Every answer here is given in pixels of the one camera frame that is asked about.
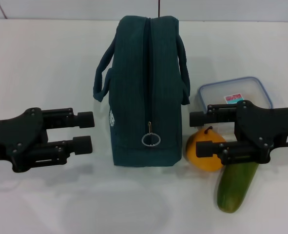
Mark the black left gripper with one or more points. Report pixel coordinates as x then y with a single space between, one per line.
17 139

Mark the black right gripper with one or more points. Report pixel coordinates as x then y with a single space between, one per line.
268 126

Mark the yellow pear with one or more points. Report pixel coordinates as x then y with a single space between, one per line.
203 164

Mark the clear container with blue-rimmed lid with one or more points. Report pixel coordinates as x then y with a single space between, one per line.
241 89

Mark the green cucumber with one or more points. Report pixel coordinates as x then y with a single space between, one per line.
231 190

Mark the dark teal insulated lunch bag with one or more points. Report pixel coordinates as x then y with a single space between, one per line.
134 73

